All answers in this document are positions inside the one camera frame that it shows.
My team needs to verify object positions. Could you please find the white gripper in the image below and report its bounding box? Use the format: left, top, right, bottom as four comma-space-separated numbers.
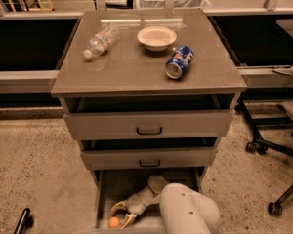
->
110, 186, 155, 228

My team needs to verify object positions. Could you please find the orange fruit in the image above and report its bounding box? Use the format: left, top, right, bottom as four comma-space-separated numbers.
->
108, 216, 121, 228

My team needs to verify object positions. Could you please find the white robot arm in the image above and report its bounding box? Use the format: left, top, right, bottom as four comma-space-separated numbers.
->
108, 175, 220, 234

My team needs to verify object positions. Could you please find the grey bottom drawer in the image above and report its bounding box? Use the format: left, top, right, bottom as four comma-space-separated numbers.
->
93, 168, 220, 234

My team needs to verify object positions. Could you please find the grey drawer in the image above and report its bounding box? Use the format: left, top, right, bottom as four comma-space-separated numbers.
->
60, 93, 238, 141
81, 137, 218, 170
93, 168, 220, 234

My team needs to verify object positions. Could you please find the grey middle drawer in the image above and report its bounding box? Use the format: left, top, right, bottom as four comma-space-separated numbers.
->
81, 137, 218, 170

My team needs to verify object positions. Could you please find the grey top drawer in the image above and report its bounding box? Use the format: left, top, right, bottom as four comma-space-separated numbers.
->
60, 93, 238, 141

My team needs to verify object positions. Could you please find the grey drawer cabinet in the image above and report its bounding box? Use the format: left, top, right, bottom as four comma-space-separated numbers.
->
50, 9, 248, 234

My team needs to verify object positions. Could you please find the black object bottom left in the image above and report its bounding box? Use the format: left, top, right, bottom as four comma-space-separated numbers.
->
13, 208, 34, 234

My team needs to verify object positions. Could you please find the black office chair base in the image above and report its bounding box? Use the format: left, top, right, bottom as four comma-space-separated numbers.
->
234, 97, 293, 217

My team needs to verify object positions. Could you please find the blue soda can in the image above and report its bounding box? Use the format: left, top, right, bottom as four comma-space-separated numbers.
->
165, 45, 194, 79

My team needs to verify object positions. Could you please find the clear plastic water bottle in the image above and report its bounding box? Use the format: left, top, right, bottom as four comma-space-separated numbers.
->
83, 24, 119, 59

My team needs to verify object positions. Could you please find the white paper bowl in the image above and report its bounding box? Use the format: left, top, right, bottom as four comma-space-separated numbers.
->
137, 26, 177, 52

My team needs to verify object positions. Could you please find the clear plastic bin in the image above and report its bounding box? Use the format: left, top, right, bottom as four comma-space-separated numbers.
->
133, 0, 211, 9

